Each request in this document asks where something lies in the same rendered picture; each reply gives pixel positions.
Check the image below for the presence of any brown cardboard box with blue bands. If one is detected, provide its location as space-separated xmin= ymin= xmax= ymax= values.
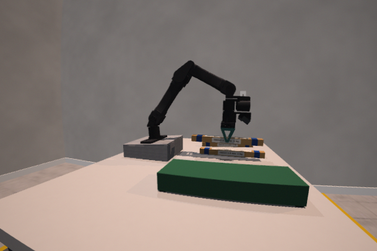
xmin=199 ymin=147 xmax=265 ymax=158

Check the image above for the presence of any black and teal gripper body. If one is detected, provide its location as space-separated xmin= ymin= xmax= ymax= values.
xmin=221 ymin=111 xmax=235 ymax=128

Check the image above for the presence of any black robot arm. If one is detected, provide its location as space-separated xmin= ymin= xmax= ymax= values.
xmin=141 ymin=61 xmax=251 ymax=143

